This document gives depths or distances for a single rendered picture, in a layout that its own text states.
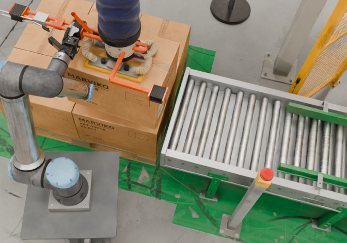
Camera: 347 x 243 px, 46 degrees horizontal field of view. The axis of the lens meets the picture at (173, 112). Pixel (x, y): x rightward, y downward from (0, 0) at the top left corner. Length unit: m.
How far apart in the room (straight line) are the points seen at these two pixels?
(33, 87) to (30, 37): 1.60
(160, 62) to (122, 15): 0.49
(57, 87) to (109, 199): 0.84
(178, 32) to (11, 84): 1.77
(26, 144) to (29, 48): 1.34
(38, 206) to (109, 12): 1.11
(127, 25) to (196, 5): 2.18
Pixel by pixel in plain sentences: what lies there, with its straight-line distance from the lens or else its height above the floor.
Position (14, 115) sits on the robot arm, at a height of 1.43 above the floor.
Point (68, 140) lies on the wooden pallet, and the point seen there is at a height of 0.02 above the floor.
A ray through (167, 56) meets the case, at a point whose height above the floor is 1.06.
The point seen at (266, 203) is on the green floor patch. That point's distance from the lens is 3.23.
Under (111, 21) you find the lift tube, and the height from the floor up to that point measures 1.45.
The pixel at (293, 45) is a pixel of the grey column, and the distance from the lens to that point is 3.49.
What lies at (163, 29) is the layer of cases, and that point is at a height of 0.54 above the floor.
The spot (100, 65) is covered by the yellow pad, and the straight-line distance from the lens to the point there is 2.34.
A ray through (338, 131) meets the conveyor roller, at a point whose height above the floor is 0.54.
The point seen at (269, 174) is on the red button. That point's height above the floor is 1.04.
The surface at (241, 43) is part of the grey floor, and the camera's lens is 3.95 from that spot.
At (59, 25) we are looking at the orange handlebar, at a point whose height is 1.22.
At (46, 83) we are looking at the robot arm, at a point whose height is 1.59.
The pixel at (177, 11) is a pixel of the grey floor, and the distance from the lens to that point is 4.12.
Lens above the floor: 2.97
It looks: 60 degrees down
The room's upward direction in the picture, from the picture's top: 7 degrees clockwise
